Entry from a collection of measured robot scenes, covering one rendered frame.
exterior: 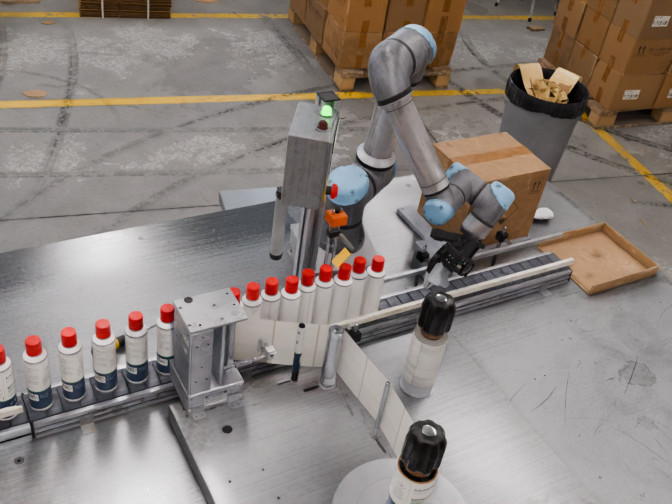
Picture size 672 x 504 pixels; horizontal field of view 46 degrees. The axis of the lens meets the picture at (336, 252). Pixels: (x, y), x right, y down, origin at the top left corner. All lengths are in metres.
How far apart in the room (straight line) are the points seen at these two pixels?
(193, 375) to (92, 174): 2.61
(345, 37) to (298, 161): 3.46
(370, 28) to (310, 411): 3.65
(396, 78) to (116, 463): 1.12
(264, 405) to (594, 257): 1.33
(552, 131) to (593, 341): 2.13
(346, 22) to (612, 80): 1.76
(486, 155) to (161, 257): 1.07
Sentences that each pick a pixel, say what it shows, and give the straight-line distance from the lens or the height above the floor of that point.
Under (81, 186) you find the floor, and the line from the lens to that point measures 4.26.
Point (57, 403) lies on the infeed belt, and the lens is 1.99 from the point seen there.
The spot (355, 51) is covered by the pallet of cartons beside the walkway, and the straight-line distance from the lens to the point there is 5.31.
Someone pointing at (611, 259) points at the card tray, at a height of 0.83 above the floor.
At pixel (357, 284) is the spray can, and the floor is 1.02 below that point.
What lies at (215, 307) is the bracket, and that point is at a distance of 1.81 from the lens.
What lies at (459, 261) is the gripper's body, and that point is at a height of 1.06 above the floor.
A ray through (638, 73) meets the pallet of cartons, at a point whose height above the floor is 0.41.
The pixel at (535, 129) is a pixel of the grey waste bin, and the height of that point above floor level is 0.44.
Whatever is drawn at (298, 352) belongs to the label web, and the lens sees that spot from 1.96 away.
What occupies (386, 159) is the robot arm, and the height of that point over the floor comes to 1.20.
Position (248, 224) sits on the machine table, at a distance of 2.60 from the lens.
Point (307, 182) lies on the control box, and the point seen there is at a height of 1.36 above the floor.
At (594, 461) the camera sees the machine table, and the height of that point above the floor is 0.83.
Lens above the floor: 2.36
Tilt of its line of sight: 37 degrees down
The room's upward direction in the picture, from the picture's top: 10 degrees clockwise
